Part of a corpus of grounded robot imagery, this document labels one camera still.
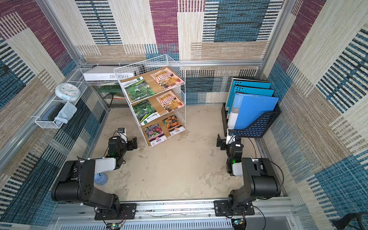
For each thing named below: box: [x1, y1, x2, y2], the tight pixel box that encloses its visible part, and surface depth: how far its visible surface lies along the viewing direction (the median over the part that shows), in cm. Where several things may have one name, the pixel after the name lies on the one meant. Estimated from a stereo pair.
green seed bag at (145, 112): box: [132, 99, 161, 127], surface depth 85 cm
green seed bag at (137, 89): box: [120, 76, 156, 104], surface depth 73 cm
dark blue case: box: [41, 103, 65, 122], surface depth 67 cm
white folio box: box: [82, 65, 135, 81], surface depth 81 cm
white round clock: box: [55, 82, 81, 102], surface depth 76 cm
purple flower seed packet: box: [143, 123, 168, 148], surface depth 104 cm
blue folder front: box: [227, 93, 279, 130], surface depth 88 cm
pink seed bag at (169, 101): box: [155, 91, 185, 114], surface depth 89 cm
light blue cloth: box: [54, 101, 78, 126], surface depth 70 cm
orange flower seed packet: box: [161, 114, 186, 137], surface depth 108 cm
